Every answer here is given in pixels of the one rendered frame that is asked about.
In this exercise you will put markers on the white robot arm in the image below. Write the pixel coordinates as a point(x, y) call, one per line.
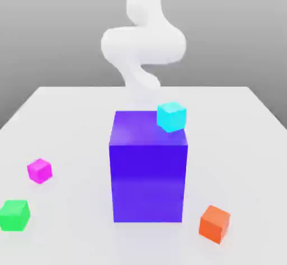
point(143, 42)

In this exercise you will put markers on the small cyan cube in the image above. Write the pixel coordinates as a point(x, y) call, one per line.
point(171, 116)

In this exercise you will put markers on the small magenta cube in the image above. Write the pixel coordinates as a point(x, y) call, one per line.
point(40, 171)

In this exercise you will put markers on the small orange cube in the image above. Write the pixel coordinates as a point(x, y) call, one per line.
point(214, 224)

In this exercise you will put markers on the small green cube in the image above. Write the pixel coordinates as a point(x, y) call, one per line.
point(14, 216)

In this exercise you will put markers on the large purple box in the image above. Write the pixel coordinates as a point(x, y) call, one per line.
point(148, 179)

